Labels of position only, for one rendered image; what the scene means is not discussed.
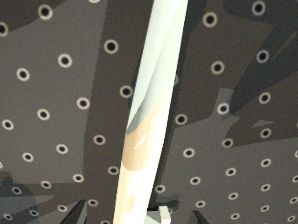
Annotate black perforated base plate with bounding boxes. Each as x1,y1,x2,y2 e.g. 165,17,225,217
0,0,298,224

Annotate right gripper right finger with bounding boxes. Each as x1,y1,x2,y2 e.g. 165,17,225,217
187,210,210,224

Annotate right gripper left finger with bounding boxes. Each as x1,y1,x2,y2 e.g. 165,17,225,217
60,200,87,224

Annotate white pipette with blue push button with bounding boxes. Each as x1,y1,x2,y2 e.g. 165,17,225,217
113,0,188,224

